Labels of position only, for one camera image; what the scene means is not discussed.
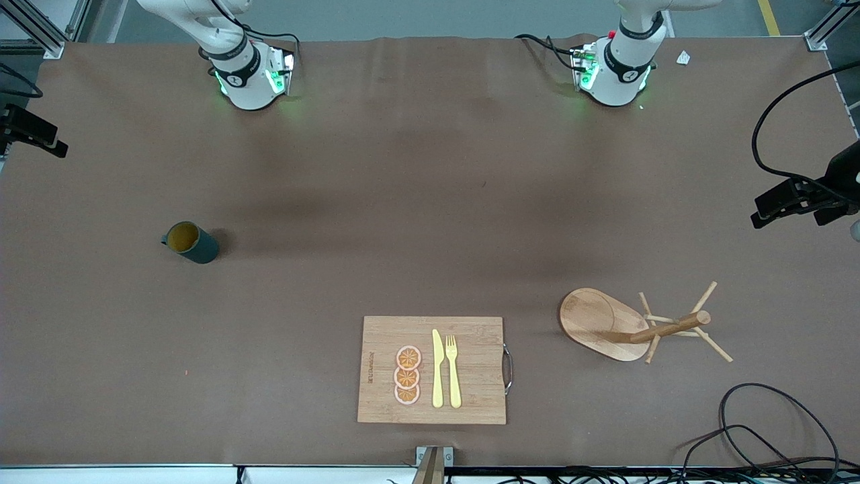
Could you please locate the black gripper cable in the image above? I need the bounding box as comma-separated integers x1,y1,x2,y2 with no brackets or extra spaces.
750,60,860,202
0,63,43,99

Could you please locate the metal table bracket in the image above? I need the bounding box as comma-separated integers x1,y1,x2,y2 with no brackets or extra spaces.
411,446,455,484

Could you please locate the dark green cup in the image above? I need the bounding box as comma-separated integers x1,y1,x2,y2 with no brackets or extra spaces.
161,221,220,265

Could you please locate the black looped floor cable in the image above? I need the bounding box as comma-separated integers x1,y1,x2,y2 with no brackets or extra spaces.
672,423,847,484
718,382,841,475

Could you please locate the aluminium frame profile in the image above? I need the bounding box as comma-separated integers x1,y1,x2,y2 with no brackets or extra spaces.
804,0,860,52
0,0,91,60

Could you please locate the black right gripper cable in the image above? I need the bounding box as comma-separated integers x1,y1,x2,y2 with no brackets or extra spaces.
0,63,43,99

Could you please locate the black arm base cable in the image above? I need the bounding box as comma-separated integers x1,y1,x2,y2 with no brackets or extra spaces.
239,24,301,53
515,33,580,72

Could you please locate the wooden cup rack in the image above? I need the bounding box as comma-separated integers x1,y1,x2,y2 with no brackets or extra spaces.
558,281,734,364

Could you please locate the yellow plastic fork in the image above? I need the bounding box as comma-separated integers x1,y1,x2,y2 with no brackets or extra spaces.
445,335,463,409

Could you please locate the yellow plastic knife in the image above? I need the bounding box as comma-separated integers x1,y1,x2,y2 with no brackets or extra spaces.
431,329,445,409

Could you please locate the bamboo cutting board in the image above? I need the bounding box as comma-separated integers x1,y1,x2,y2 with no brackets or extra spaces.
357,316,514,426

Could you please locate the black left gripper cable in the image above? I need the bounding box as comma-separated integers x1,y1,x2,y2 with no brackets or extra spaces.
750,60,860,202

